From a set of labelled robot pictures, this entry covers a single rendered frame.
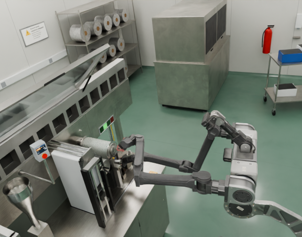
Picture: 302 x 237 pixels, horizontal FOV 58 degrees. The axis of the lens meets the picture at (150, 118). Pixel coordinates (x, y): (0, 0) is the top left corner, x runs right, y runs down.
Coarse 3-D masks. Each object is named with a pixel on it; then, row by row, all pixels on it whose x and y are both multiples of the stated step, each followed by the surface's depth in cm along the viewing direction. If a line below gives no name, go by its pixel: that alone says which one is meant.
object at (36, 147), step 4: (40, 140) 151; (32, 144) 148; (36, 144) 147; (40, 144) 147; (44, 144) 149; (32, 148) 146; (36, 148) 146; (40, 148) 148; (44, 148) 150; (32, 152) 150; (36, 152) 147; (40, 152) 149; (44, 152) 150; (48, 152) 153; (36, 156) 148; (40, 156) 149; (44, 156) 149; (48, 156) 153; (40, 160) 150
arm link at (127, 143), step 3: (135, 135) 194; (138, 135) 194; (141, 135) 193; (126, 138) 193; (129, 138) 193; (135, 138) 194; (123, 141) 190; (126, 141) 190; (129, 141) 191; (132, 141) 192; (135, 141) 195; (123, 144) 191; (126, 144) 189; (129, 144) 190; (132, 144) 192; (135, 144) 196; (123, 147) 192; (126, 147) 191; (129, 147) 190
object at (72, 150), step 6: (54, 144) 191; (66, 144) 190; (72, 144) 188; (54, 150) 188; (60, 150) 184; (66, 150) 183; (72, 150) 185; (78, 150) 181; (84, 150) 184; (90, 150) 182; (78, 156) 179; (84, 156) 177
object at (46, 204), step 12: (60, 180) 212; (48, 192) 202; (60, 192) 214; (36, 204) 193; (48, 204) 204; (60, 204) 215; (24, 216) 185; (36, 216) 194; (48, 216) 206; (12, 228) 177; (24, 228) 186
